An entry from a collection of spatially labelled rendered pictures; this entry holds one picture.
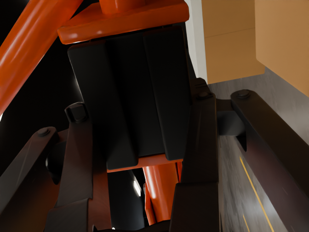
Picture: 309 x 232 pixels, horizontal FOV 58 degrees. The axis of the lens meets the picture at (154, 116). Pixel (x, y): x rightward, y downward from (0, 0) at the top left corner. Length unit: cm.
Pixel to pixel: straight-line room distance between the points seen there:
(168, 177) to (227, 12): 141
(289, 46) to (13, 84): 23
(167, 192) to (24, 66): 12
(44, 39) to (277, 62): 23
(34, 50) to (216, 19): 141
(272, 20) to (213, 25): 125
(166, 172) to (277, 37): 19
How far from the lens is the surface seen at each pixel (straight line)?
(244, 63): 174
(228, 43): 164
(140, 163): 16
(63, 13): 17
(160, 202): 20
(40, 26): 17
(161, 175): 18
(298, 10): 27
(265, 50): 35
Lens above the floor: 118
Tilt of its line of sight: 5 degrees up
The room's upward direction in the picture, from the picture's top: 100 degrees counter-clockwise
